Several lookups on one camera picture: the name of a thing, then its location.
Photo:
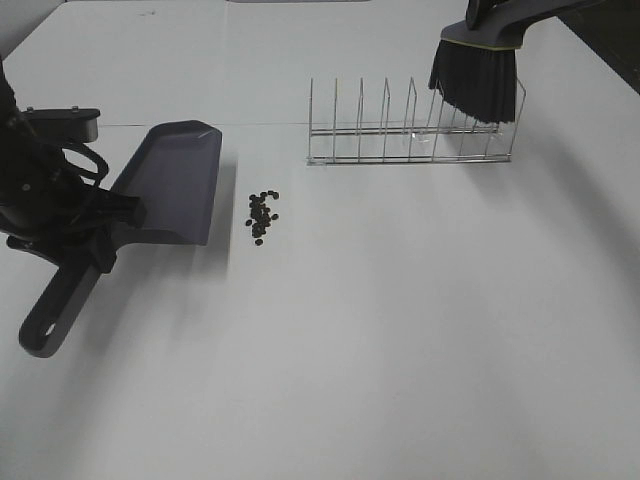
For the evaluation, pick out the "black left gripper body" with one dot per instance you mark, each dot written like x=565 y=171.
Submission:
x=47 y=189

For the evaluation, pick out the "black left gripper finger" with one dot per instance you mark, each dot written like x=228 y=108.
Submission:
x=102 y=249
x=116 y=207

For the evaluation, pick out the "grey plastic dustpan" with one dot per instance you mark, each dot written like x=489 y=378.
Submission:
x=174 y=171

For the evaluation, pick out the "pile of coffee beans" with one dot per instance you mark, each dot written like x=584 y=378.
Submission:
x=261 y=216

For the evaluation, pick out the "grey hand brush black bristles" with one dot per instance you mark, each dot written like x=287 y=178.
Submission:
x=474 y=67

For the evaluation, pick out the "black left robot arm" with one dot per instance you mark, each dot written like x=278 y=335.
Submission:
x=6 y=115

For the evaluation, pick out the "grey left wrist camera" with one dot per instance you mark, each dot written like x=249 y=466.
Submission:
x=73 y=124

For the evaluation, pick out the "metal wire dish rack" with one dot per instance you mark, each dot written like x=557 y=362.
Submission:
x=420 y=129

